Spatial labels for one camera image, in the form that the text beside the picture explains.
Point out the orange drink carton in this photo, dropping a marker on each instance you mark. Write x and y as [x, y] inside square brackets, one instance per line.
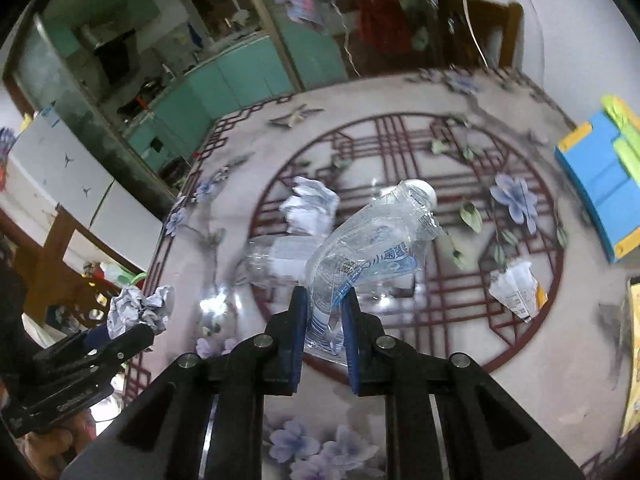
[632, 360]

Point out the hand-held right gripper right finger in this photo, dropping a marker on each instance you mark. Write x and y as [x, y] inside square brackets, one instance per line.
[350, 342]

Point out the dark kitchen waste bin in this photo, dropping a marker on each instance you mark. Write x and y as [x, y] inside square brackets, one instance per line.
[176, 170]

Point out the crumpled white paper ball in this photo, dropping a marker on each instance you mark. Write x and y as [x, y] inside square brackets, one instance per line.
[310, 207]

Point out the wooden chair plain back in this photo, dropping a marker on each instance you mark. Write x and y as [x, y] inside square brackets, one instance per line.
[482, 25]

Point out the crushed paper cup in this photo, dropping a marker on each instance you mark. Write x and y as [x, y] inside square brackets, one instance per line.
[517, 287]

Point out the items atop refrigerator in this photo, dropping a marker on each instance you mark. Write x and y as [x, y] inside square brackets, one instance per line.
[6, 155]

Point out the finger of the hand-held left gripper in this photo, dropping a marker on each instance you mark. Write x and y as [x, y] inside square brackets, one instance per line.
[95, 336]
[132, 340]

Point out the printed paper ball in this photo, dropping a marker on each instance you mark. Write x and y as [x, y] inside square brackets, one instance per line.
[137, 310]

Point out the clear bottle white label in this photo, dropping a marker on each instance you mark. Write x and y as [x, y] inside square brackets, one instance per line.
[277, 262]

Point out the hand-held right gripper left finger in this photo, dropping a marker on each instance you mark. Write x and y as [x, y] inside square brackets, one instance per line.
[299, 330]

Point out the white refrigerator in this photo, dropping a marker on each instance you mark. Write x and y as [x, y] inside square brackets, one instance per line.
[65, 180]

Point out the blue folding stool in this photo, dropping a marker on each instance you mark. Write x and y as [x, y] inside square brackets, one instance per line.
[600, 175]

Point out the black range hood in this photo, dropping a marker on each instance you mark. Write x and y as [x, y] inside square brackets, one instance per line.
[116, 60]

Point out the red hanging garment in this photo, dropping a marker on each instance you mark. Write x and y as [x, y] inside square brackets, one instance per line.
[382, 7]

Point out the crushed clear bottle blue print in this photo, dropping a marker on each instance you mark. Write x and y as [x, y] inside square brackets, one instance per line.
[370, 255]

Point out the green kitchen cabinets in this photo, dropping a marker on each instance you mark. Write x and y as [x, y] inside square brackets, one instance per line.
[215, 85]

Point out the person's left hand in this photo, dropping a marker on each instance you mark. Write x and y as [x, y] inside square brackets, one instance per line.
[50, 444]

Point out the wooden chair carved back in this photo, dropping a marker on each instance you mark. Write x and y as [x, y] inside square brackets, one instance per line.
[52, 260]

